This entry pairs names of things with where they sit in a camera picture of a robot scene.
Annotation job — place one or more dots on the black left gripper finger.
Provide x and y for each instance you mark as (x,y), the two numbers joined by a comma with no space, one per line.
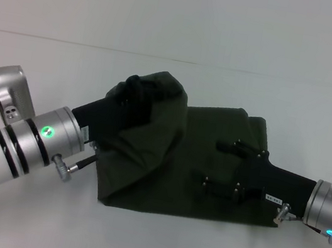
(131,100)
(133,83)

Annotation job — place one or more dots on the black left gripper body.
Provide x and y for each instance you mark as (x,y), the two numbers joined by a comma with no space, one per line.
(103,120)

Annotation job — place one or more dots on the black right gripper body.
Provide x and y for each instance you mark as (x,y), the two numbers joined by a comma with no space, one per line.
(276,187)

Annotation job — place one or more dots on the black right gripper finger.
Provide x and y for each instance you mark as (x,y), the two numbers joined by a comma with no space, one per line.
(235,148)
(222,189)

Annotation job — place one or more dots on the dark green printed t-shirt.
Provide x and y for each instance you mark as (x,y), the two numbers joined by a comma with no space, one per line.
(160,177)

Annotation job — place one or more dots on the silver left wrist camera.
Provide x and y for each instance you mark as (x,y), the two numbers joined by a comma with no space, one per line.
(11,95)

